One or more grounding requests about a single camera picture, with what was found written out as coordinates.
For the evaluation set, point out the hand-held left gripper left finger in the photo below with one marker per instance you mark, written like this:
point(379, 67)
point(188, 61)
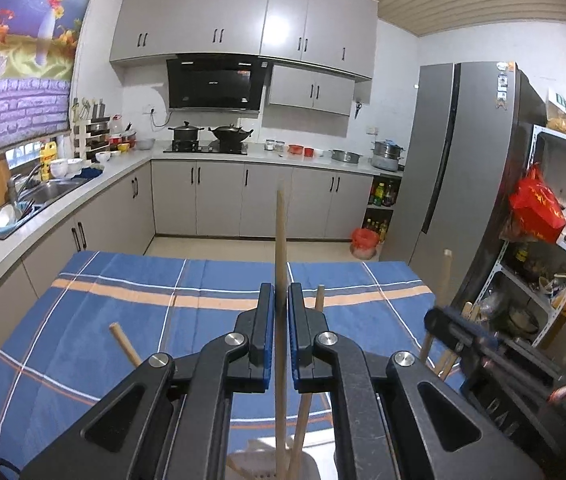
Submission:
point(263, 325)

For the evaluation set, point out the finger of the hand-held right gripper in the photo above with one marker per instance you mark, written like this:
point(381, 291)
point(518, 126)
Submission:
point(458, 330)

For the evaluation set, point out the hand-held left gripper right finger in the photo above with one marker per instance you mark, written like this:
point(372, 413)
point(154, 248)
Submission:
point(295, 330)

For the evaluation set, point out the white two-compartment utensil holder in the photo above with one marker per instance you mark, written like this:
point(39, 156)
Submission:
point(258, 457)

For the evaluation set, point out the red-bagged trash bin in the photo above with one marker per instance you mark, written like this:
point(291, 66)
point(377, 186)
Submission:
point(364, 242)

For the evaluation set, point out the red gift bag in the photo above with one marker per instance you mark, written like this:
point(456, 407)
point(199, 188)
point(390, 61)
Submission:
point(538, 207)

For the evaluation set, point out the group of sauce bottles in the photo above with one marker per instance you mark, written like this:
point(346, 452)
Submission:
point(382, 195)

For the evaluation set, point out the grey double-door refrigerator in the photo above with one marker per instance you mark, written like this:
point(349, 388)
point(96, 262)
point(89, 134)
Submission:
point(443, 160)

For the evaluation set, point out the blue plaid tablecloth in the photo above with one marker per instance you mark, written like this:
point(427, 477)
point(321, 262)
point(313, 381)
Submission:
point(88, 310)

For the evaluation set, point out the red food container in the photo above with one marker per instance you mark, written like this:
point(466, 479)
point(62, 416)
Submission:
point(296, 149)

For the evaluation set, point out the glass jar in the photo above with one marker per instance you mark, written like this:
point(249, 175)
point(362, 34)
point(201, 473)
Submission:
point(269, 145)
point(279, 146)

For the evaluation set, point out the steel basin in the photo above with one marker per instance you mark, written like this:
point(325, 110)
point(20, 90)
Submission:
point(346, 156)

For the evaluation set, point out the black gas stove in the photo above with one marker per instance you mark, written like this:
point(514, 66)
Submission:
point(203, 148)

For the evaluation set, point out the steel steamer pot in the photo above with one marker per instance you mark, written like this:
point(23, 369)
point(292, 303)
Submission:
point(387, 155)

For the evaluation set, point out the black wok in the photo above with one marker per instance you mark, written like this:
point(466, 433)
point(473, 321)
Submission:
point(233, 134)

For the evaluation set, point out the white metal shelf rack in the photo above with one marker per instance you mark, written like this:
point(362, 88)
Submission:
point(536, 145)

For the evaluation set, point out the black lidded pot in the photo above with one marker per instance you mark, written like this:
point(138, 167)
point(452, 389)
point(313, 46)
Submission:
point(186, 133)

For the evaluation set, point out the steel bowl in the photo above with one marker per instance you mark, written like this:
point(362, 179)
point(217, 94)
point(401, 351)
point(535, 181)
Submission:
point(145, 144)

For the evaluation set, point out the hanging scissors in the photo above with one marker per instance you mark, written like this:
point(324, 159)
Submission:
point(358, 109)

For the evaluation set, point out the blue dish cloth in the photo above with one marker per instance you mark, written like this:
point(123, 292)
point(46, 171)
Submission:
point(90, 172)

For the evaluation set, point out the black range hood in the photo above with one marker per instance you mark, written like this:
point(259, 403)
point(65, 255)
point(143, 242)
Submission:
point(213, 82)

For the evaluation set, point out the steel kitchen sink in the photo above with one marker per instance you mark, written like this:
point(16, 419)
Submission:
point(53, 191)

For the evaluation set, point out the white bowl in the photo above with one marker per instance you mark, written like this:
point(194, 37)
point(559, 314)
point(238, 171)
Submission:
point(65, 166)

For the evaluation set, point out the wooden lid rack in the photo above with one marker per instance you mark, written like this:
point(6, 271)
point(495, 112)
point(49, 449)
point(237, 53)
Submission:
point(80, 135)

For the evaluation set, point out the yellow oil bottle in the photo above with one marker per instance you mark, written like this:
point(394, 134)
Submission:
point(49, 162)

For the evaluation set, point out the steel faucet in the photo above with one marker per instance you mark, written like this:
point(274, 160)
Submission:
point(25, 180)

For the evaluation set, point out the small grey wall cabinet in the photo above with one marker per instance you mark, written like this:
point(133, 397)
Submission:
point(308, 90)

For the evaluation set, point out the grey wall cabinets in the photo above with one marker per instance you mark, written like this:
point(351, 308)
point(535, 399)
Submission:
point(188, 25)

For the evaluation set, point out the printed scenery wall poster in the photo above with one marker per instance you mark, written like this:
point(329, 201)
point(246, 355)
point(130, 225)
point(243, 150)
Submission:
point(23, 35)

